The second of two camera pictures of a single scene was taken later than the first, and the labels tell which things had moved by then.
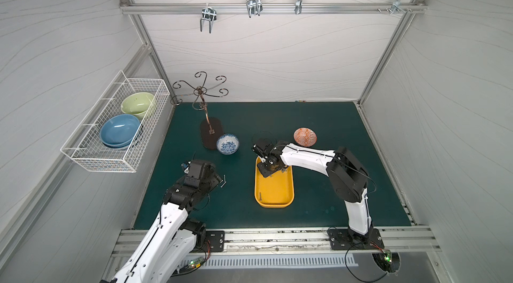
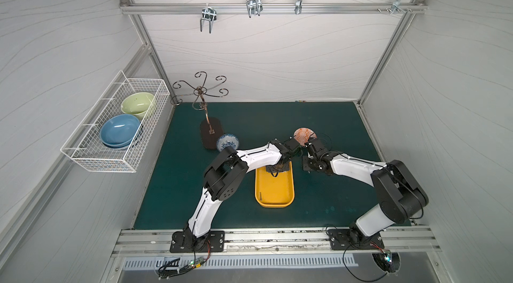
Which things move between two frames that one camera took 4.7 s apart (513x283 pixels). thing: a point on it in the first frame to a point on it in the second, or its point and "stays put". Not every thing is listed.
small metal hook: [298, 6] stays put
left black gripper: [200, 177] to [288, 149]
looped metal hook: [254, 7] stays put
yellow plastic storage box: [276, 191] stays put
